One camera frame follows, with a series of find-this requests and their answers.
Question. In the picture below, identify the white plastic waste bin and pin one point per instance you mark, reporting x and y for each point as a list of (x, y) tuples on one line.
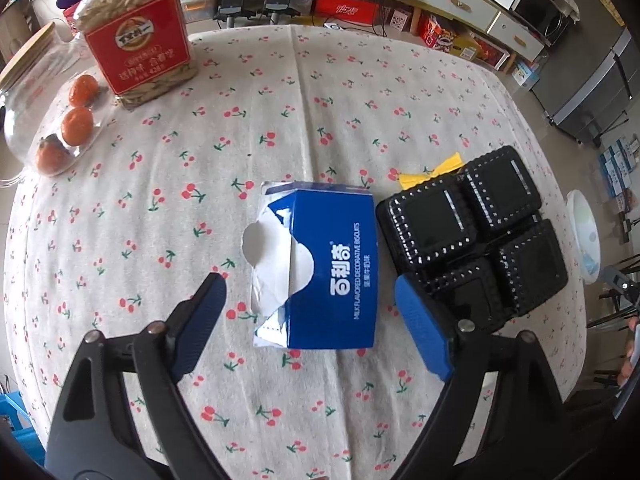
[(582, 230)]

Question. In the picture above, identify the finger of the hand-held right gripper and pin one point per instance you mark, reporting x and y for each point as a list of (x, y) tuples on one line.
[(622, 285)]

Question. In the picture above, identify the pink patterned small box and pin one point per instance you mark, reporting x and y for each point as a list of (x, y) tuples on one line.
[(400, 19)]

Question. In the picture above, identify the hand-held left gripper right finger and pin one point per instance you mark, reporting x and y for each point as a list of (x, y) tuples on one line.
[(420, 325)]

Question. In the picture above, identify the red label plastic jar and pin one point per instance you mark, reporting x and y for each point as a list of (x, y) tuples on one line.
[(135, 55)]

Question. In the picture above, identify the black microwave oven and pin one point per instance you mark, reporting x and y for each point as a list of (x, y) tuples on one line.
[(542, 10)]

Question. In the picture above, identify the black plastic tray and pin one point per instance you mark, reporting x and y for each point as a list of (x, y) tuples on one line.
[(440, 225)]

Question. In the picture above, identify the cherry print tablecloth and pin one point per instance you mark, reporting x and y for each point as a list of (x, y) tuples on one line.
[(200, 160)]

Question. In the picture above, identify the grey refrigerator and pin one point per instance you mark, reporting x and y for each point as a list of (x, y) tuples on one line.
[(590, 90)]

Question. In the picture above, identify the small blue white box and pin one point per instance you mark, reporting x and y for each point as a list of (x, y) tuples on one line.
[(525, 72)]

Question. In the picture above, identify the stack of blue white cartons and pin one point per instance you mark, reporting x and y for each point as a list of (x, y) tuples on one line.
[(620, 175)]

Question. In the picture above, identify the yellow plastic packet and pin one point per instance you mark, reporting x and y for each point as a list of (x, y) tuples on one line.
[(450, 164)]

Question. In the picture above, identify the person's right hand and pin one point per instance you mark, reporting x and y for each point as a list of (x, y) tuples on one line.
[(631, 355)]

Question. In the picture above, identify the orange fruit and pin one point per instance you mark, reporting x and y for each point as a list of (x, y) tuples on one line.
[(50, 157), (77, 126), (82, 91)]

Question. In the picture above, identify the red cardboard box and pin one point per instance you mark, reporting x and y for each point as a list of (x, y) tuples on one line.
[(345, 9)]

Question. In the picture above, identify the blue biscuit box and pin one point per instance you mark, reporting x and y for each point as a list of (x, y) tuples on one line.
[(330, 270)]

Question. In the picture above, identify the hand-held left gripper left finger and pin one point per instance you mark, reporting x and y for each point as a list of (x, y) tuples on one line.
[(200, 320)]

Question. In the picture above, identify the blue plastic stool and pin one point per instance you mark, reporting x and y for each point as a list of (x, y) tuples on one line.
[(17, 425)]

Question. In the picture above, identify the dark chair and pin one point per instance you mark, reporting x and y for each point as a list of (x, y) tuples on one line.
[(612, 319)]

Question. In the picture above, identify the glass jar with wooden lid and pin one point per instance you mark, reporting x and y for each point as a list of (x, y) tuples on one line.
[(30, 85)]

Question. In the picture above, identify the black grey floor device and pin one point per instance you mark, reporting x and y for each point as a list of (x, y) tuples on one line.
[(275, 7)]

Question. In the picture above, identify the yellow paper note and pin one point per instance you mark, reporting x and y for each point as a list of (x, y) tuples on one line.
[(612, 10)]

